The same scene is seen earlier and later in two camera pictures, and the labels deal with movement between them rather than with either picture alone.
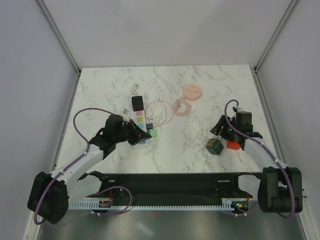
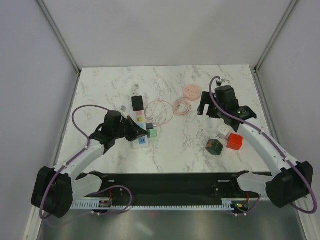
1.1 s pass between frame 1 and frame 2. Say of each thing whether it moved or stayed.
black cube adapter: stayed
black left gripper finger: moved
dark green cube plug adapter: stayed
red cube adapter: stayed
